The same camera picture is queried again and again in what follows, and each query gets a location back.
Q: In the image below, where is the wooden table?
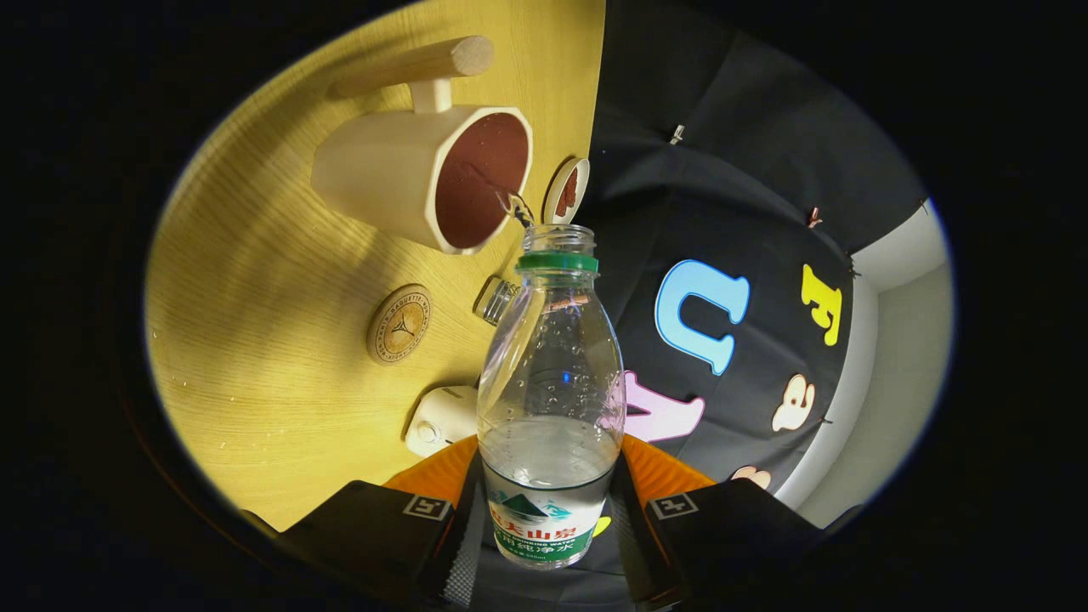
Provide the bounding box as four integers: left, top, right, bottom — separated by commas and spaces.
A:
143, 0, 607, 532

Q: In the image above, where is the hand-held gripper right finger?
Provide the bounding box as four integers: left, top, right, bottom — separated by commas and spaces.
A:
609, 433, 825, 611

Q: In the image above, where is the clear plastic juice bottle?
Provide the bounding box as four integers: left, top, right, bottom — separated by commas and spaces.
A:
476, 224, 628, 570

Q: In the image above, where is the black backdrop cloth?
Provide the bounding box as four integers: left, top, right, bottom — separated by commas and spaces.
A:
476, 0, 932, 612

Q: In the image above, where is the beige cup with wooden handle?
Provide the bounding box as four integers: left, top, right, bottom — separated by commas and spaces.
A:
310, 35, 535, 257

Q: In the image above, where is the round cork coaster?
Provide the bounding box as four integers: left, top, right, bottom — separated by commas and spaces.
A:
366, 284, 433, 366

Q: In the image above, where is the round white plate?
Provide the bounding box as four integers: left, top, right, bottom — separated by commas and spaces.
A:
543, 157, 592, 226

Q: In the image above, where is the white toaster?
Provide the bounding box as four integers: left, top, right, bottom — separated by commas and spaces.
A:
404, 385, 481, 459

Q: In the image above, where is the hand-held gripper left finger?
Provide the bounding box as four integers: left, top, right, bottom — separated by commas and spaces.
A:
276, 435, 487, 611

